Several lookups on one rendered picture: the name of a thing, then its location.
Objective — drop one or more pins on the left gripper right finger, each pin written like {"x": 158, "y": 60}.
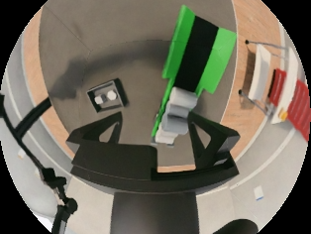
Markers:
{"x": 223, "y": 139}

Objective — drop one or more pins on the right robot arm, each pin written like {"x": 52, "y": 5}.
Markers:
{"x": 64, "y": 211}

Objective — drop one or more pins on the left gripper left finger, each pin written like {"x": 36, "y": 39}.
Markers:
{"x": 92, "y": 131}

